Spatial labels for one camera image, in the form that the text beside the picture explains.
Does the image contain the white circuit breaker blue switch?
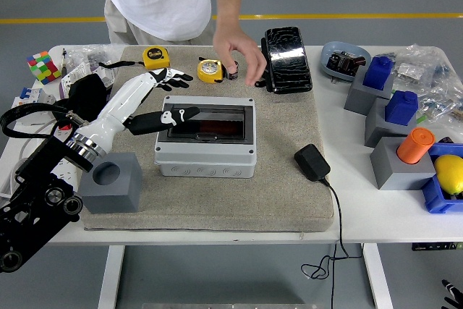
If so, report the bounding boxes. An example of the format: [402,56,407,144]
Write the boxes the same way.
[12,86,57,122]

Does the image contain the black table control panel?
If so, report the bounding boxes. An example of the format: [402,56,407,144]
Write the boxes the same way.
[411,242,463,252]

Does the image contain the dark electronic parts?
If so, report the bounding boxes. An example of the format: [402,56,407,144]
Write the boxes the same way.
[326,50,367,77]

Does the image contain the clear bags of dark parts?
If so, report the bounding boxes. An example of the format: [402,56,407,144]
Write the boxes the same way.
[67,43,129,71]

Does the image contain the grey plastic electrical box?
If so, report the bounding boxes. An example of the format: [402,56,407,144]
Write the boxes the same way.
[153,95,258,179]

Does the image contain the yellow tape measure chrome face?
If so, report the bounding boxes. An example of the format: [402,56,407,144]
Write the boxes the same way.
[197,58,225,85]

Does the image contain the smoky transparent box lid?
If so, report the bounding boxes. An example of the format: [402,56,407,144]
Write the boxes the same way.
[165,103,250,143]

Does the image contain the glossy black device on stand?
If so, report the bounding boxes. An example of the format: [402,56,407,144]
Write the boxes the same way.
[254,26,313,95]

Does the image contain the grey cube holder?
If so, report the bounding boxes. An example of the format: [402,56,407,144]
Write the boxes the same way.
[364,98,420,149]
[80,152,143,215]
[343,66,396,117]
[369,137,437,191]

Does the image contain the blue plastic bin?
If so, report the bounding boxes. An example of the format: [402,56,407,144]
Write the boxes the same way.
[420,142,463,215]

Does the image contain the small black cylindrical battery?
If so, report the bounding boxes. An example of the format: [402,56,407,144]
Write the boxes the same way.
[224,61,239,81]

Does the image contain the yellow lemon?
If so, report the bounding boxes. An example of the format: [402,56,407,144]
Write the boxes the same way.
[433,154,463,196]

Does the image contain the black plug with cord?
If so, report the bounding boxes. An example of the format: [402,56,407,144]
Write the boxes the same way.
[294,143,365,309]

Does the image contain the white power strip with cable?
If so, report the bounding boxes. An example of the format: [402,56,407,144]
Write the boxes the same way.
[0,119,81,200]

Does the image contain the colourful puzzle cube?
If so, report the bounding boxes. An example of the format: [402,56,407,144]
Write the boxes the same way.
[26,51,62,85]

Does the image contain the person's left hand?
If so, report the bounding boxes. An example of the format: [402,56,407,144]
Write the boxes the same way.
[212,22,268,88]

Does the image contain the white table leg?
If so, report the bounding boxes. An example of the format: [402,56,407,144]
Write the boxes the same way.
[362,243,394,309]
[97,245,126,309]

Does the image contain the blue-grey bowl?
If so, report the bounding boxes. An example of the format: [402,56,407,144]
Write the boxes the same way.
[320,41,373,84]

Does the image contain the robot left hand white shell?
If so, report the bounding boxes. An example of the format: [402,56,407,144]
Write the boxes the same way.
[74,67,201,156]

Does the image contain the blue bottle-shaped block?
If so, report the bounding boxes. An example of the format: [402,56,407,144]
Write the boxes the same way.
[362,56,394,91]
[384,90,420,127]

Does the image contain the clear bag of white parts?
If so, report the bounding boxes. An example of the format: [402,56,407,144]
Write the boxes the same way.
[392,62,425,82]

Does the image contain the black cloth bag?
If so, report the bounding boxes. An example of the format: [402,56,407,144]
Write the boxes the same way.
[67,73,111,124]

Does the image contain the robot right hand black fingers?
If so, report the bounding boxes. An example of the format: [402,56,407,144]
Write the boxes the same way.
[441,279,463,309]

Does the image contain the beige fabric mat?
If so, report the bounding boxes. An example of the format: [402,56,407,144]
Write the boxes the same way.
[77,45,336,233]

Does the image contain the yellow tape measure black strap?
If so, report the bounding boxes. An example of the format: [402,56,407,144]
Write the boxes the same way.
[98,46,171,71]

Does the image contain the clear bags of small parts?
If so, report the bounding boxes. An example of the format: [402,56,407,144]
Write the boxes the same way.
[383,43,463,125]

